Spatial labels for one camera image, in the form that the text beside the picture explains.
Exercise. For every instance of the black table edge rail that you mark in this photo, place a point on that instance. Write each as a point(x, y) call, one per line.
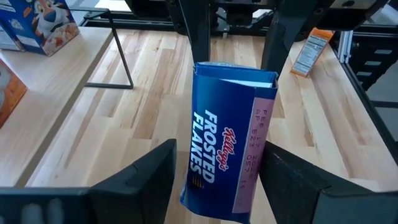
point(149, 25)

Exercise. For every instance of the wooden shelf with black frame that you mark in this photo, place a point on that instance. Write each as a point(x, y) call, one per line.
point(53, 93)

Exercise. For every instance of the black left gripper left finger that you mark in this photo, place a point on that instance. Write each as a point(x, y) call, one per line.
point(136, 193)

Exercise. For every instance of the orange Mini Wheats cereal box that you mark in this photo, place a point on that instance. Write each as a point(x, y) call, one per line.
point(11, 93)
point(311, 53)

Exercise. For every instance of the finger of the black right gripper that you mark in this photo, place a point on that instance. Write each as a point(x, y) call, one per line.
point(280, 37)
point(197, 31)

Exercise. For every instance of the blue Frosted Flakes cereal box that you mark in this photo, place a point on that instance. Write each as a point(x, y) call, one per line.
point(217, 140)
point(46, 25)

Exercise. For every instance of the black slotted frame panel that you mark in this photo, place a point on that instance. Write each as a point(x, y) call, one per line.
point(373, 68)

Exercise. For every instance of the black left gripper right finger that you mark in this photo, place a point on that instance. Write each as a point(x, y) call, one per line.
point(304, 199)

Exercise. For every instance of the silver aluminium extrusion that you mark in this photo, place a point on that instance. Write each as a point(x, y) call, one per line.
point(344, 46)

